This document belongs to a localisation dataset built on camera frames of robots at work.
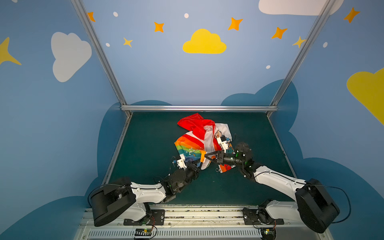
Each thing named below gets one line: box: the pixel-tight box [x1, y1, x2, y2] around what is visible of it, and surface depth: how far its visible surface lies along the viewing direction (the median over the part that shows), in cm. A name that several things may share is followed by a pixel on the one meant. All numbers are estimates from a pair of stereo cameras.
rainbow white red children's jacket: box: [174, 113, 236, 173], surface depth 104 cm
